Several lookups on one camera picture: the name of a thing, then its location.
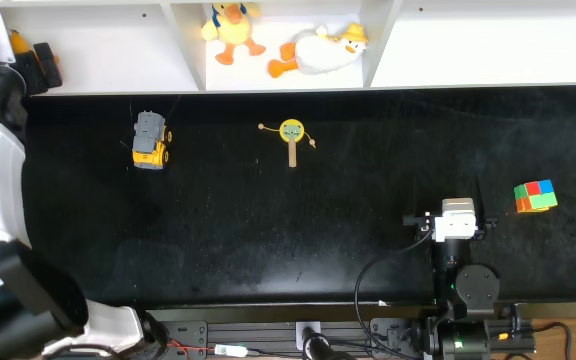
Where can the grey and yellow toy truck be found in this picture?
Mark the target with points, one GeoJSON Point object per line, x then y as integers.
{"type": "Point", "coordinates": [149, 142]}

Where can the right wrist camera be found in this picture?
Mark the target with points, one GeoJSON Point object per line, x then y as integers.
{"type": "Point", "coordinates": [455, 220]}

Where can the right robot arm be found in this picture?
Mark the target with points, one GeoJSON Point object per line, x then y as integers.
{"type": "Point", "coordinates": [475, 287]}

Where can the many-coloured puzzle cube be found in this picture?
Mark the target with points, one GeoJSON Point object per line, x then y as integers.
{"type": "Point", "coordinates": [535, 196]}

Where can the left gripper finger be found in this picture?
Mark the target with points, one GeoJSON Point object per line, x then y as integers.
{"type": "Point", "coordinates": [48, 65]}
{"type": "Point", "coordinates": [30, 75]}

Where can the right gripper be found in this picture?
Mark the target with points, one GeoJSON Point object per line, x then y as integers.
{"type": "Point", "coordinates": [415, 221]}

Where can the white shelf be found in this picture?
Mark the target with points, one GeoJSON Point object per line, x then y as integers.
{"type": "Point", "coordinates": [108, 50]}

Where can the yellow rattle drum toy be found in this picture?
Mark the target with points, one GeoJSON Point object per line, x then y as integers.
{"type": "Point", "coordinates": [292, 132]}

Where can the mounting rail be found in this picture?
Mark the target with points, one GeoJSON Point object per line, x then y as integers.
{"type": "Point", "coordinates": [268, 332]}

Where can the orange dinosaur toy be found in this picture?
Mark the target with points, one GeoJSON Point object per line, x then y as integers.
{"type": "Point", "coordinates": [18, 42]}

